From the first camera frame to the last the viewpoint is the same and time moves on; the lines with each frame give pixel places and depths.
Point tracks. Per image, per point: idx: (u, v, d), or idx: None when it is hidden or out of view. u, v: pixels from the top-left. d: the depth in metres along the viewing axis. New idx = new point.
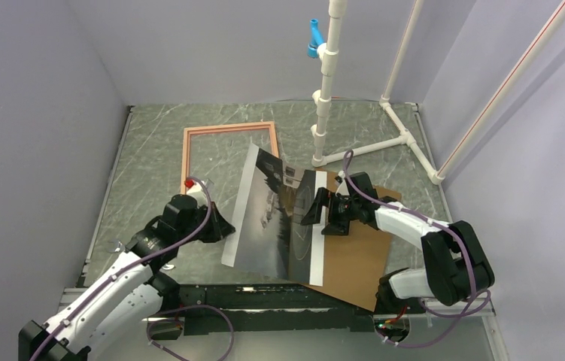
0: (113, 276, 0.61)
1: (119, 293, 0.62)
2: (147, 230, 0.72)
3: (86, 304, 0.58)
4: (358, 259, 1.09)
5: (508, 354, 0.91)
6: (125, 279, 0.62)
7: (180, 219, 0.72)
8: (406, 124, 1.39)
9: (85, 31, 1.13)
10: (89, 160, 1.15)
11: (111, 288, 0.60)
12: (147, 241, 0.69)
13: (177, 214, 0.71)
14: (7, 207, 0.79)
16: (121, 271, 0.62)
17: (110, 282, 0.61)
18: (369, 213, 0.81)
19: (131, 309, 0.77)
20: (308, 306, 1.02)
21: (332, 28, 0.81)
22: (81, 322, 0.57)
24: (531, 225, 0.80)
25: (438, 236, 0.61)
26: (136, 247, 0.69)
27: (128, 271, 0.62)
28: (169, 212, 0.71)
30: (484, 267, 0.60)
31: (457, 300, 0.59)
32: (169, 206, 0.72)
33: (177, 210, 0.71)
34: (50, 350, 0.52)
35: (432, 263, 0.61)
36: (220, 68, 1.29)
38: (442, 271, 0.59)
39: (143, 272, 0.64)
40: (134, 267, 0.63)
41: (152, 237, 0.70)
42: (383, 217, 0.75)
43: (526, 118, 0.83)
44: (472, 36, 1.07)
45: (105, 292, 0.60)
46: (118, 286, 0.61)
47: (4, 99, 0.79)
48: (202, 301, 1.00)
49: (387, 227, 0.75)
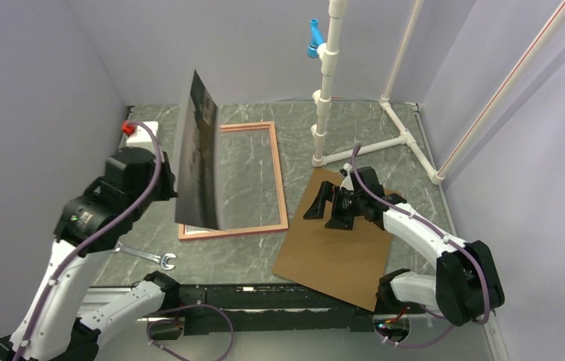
0: (51, 280, 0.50)
1: (72, 291, 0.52)
2: (84, 196, 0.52)
3: (37, 317, 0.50)
4: (358, 260, 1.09)
5: (508, 354, 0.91)
6: (68, 278, 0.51)
7: (127, 180, 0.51)
8: (406, 124, 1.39)
9: (85, 31, 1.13)
10: (89, 160, 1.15)
11: (57, 292, 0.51)
12: (79, 216, 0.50)
13: (120, 173, 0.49)
14: (7, 208, 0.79)
16: (56, 274, 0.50)
17: (51, 288, 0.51)
18: (375, 210, 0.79)
19: (138, 299, 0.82)
20: (308, 306, 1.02)
21: (332, 28, 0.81)
22: (42, 336, 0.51)
24: (531, 226, 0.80)
25: (454, 258, 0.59)
26: (68, 229, 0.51)
27: (66, 268, 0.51)
28: (110, 169, 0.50)
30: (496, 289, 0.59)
31: (465, 320, 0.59)
32: (110, 162, 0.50)
33: (120, 166, 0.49)
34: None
35: (445, 283, 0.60)
36: (220, 68, 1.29)
38: (457, 293, 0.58)
39: (88, 260, 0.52)
40: (71, 264, 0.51)
41: (89, 205, 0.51)
42: (390, 219, 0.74)
43: (527, 118, 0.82)
44: (472, 36, 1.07)
45: (52, 301, 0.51)
46: (63, 287, 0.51)
47: (5, 100, 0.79)
48: (202, 301, 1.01)
49: (394, 231, 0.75)
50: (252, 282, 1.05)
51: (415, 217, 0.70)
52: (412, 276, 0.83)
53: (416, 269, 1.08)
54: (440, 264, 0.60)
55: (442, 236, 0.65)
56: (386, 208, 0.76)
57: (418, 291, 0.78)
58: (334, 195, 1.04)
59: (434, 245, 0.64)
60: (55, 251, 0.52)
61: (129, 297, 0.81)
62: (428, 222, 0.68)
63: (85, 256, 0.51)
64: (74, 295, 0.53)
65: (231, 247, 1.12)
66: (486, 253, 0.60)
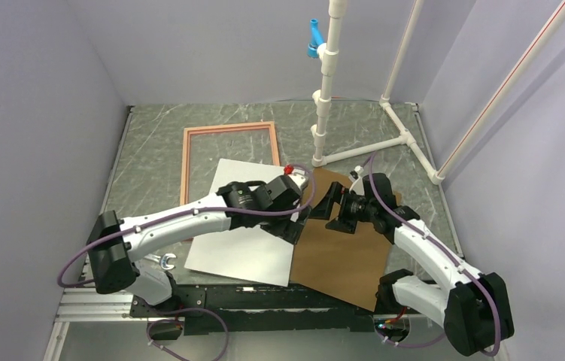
0: (195, 210, 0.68)
1: (187, 228, 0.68)
2: (245, 185, 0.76)
3: (160, 222, 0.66)
4: (359, 260, 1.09)
5: (508, 355, 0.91)
6: (204, 218, 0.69)
7: (280, 196, 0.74)
8: (406, 124, 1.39)
9: (85, 32, 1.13)
10: (89, 159, 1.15)
11: (189, 219, 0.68)
12: (241, 193, 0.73)
13: (284, 189, 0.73)
14: (8, 206, 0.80)
16: (204, 209, 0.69)
17: (190, 213, 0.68)
18: (386, 224, 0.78)
19: (162, 284, 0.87)
20: (308, 306, 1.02)
21: (332, 28, 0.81)
22: (149, 235, 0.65)
24: (531, 226, 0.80)
25: (466, 289, 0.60)
26: (226, 195, 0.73)
27: (210, 213, 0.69)
28: (277, 183, 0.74)
30: (505, 323, 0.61)
31: (473, 350, 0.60)
32: (280, 180, 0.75)
33: (284, 186, 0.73)
34: (113, 248, 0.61)
35: (455, 315, 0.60)
36: (221, 68, 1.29)
38: (466, 326, 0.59)
39: (221, 221, 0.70)
40: (216, 211, 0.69)
41: (247, 193, 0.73)
42: (402, 235, 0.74)
43: (526, 119, 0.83)
44: (472, 36, 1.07)
45: (182, 221, 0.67)
46: (195, 220, 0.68)
47: (4, 98, 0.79)
48: (202, 301, 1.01)
49: (405, 247, 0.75)
50: (253, 282, 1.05)
51: (429, 238, 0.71)
52: (414, 283, 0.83)
53: (416, 270, 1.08)
54: (452, 295, 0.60)
55: (457, 265, 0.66)
56: (399, 223, 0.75)
57: (422, 302, 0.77)
58: (342, 196, 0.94)
59: (447, 272, 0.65)
60: (211, 198, 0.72)
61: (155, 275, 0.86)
62: (444, 248, 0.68)
63: (226, 217, 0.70)
64: (181, 232, 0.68)
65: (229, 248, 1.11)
66: (499, 283, 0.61)
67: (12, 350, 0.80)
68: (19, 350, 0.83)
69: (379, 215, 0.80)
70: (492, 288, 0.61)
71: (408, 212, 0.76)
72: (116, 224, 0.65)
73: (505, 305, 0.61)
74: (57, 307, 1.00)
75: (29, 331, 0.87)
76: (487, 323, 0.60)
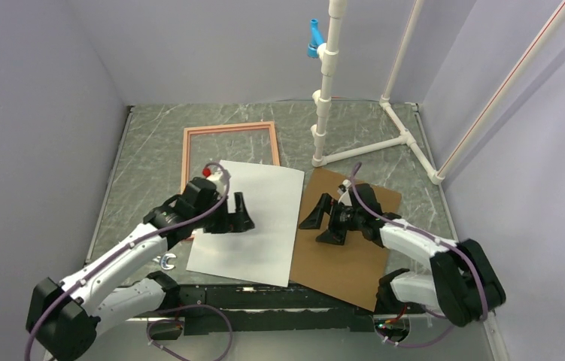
0: (132, 243, 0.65)
1: (132, 262, 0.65)
2: (165, 206, 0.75)
3: (102, 267, 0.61)
4: (358, 260, 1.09)
5: (508, 355, 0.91)
6: (142, 247, 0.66)
7: (199, 199, 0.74)
8: (406, 124, 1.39)
9: (85, 31, 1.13)
10: (89, 159, 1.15)
11: (130, 253, 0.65)
12: (165, 214, 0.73)
13: (197, 193, 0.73)
14: (8, 207, 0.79)
16: (139, 239, 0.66)
17: (128, 248, 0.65)
18: (373, 231, 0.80)
19: (140, 295, 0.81)
20: (308, 306, 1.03)
21: (332, 28, 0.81)
22: (97, 283, 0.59)
24: (531, 226, 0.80)
25: (446, 256, 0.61)
26: (153, 220, 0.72)
27: (145, 240, 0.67)
28: (190, 191, 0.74)
30: (496, 286, 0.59)
31: (469, 320, 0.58)
32: (190, 186, 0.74)
33: (196, 189, 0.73)
34: (64, 309, 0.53)
35: (443, 283, 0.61)
36: (221, 68, 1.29)
38: (453, 289, 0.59)
39: (159, 243, 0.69)
40: (151, 237, 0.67)
41: (171, 213, 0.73)
42: (387, 236, 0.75)
43: (527, 118, 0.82)
44: (472, 36, 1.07)
45: (124, 257, 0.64)
46: (134, 253, 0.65)
47: (4, 98, 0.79)
48: (202, 301, 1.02)
49: (395, 247, 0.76)
50: (252, 282, 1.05)
51: (409, 229, 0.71)
52: (412, 276, 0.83)
53: (416, 269, 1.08)
54: (434, 263, 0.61)
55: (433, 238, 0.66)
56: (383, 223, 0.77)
57: (419, 290, 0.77)
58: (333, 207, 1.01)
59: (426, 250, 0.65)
60: (140, 229, 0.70)
61: (130, 292, 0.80)
62: (421, 232, 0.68)
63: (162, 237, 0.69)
64: (128, 268, 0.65)
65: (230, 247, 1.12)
66: (477, 248, 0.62)
67: (12, 350, 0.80)
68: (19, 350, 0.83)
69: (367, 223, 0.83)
70: (469, 252, 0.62)
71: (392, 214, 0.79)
72: (58, 288, 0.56)
73: (488, 266, 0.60)
74: None
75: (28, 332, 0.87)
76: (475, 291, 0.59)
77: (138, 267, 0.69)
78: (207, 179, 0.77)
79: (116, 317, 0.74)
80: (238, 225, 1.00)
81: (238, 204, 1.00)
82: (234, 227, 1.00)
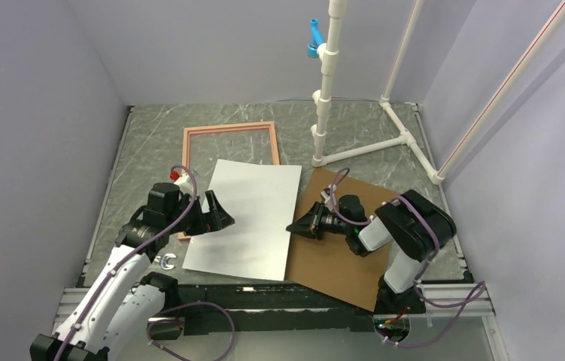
0: (112, 271, 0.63)
1: (121, 286, 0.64)
2: (133, 222, 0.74)
3: (92, 304, 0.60)
4: (359, 259, 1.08)
5: (508, 354, 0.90)
6: (124, 271, 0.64)
7: (165, 204, 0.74)
8: (406, 124, 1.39)
9: (85, 31, 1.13)
10: (89, 159, 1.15)
11: (113, 283, 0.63)
12: (138, 229, 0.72)
13: (162, 198, 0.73)
14: (8, 205, 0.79)
16: (119, 265, 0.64)
17: (110, 277, 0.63)
18: (359, 247, 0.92)
19: (139, 307, 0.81)
20: (308, 306, 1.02)
21: (332, 28, 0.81)
22: (92, 322, 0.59)
24: (531, 225, 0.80)
25: (391, 206, 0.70)
26: (127, 239, 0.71)
27: (126, 263, 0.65)
28: (155, 198, 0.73)
30: (437, 215, 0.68)
31: (426, 249, 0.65)
32: (153, 193, 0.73)
33: (160, 194, 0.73)
34: (70, 356, 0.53)
35: (393, 228, 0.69)
36: (221, 68, 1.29)
38: (399, 223, 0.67)
39: (141, 261, 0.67)
40: (130, 259, 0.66)
41: (141, 226, 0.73)
42: (365, 235, 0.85)
43: (527, 117, 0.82)
44: (472, 36, 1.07)
45: (109, 286, 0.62)
46: (118, 280, 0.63)
47: (4, 98, 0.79)
48: (202, 300, 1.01)
49: (376, 243, 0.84)
50: (253, 281, 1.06)
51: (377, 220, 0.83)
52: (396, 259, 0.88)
53: None
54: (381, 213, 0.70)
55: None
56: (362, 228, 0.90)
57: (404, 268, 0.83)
58: (320, 208, 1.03)
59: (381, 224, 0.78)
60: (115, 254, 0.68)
61: (128, 306, 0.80)
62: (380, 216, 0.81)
63: (141, 254, 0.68)
64: (119, 294, 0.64)
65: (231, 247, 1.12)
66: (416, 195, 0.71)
67: (14, 350, 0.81)
68: (20, 350, 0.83)
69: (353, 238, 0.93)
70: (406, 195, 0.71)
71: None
72: (56, 340, 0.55)
73: (426, 201, 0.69)
74: (57, 307, 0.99)
75: (29, 332, 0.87)
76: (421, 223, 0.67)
77: (132, 287, 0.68)
78: (169, 183, 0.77)
79: (125, 338, 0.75)
80: (215, 222, 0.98)
81: (211, 204, 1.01)
82: (211, 226, 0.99)
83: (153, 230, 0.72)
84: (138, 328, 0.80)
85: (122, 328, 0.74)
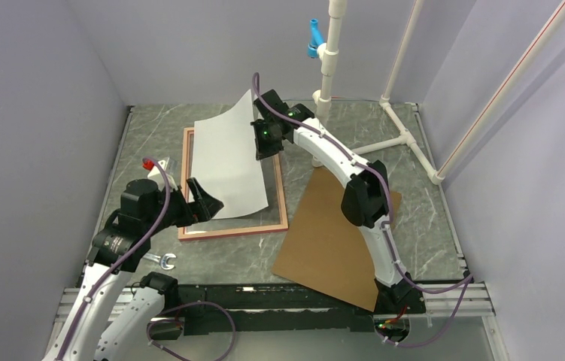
0: (86, 298, 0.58)
1: (101, 310, 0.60)
2: (109, 229, 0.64)
3: (71, 338, 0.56)
4: (358, 261, 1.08)
5: (508, 354, 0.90)
6: (101, 295, 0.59)
7: (142, 207, 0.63)
8: (406, 124, 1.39)
9: (84, 31, 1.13)
10: (89, 159, 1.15)
11: (90, 310, 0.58)
12: (111, 241, 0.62)
13: (136, 203, 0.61)
14: (9, 207, 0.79)
16: (92, 290, 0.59)
17: (86, 304, 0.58)
18: (284, 125, 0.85)
19: (138, 312, 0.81)
20: (308, 306, 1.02)
21: (332, 28, 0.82)
22: (74, 355, 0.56)
24: (532, 226, 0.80)
25: (359, 180, 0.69)
26: (101, 256, 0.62)
27: (101, 286, 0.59)
28: (129, 202, 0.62)
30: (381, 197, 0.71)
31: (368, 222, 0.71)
32: (126, 196, 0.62)
33: (135, 198, 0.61)
34: None
35: (350, 198, 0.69)
36: (221, 69, 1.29)
38: (362, 204, 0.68)
39: (118, 279, 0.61)
40: (104, 281, 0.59)
41: (115, 234, 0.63)
42: (299, 136, 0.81)
43: (526, 117, 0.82)
44: (472, 36, 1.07)
45: (87, 314, 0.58)
46: (95, 305, 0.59)
47: (4, 100, 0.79)
48: (202, 299, 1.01)
49: (302, 145, 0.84)
50: (253, 282, 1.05)
51: (325, 138, 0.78)
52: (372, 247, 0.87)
53: (416, 269, 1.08)
54: (349, 186, 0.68)
55: (350, 159, 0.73)
56: (297, 126, 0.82)
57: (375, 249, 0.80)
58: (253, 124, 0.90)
59: (343, 167, 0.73)
60: (89, 274, 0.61)
61: (128, 311, 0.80)
62: (337, 144, 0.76)
63: (119, 272, 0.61)
64: (103, 317, 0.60)
65: (231, 246, 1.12)
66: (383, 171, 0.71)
67: (14, 350, 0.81)
68: (21, 350, 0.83)
69: (276, 119, 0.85)
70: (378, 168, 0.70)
71: (304, 111, 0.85)
72: None
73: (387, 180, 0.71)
74: (57, 307, 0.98)
75: (29, 333, 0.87)
76: (376, 198, 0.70)
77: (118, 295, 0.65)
78: (145, 180, 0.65)
79: (126, 343, 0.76)
80: (203, 213, 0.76)
81: (195, 191, 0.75)
82: (199, 217, 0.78)
83: (131, 239, 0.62)
84: (138, 329, 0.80)
85: (121, 335, 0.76)
